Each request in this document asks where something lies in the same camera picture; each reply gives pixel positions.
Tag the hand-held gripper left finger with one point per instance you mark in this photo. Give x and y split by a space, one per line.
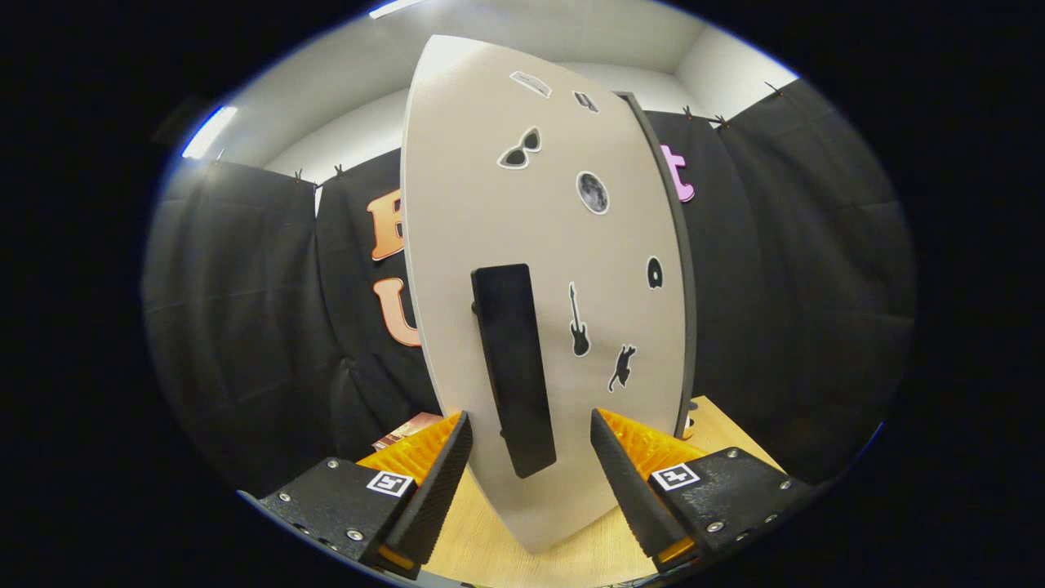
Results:
429 498

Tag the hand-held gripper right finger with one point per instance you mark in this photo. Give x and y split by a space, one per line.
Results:
633 498

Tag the grey shoe cabinet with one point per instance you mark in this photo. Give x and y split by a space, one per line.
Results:
687 269

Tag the black backdrop cloth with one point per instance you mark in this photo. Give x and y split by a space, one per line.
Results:
245 310

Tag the long ceiling light strip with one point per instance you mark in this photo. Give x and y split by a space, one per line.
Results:
209 132

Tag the rectangular ceiling light panel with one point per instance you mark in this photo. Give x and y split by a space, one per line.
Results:
396 7

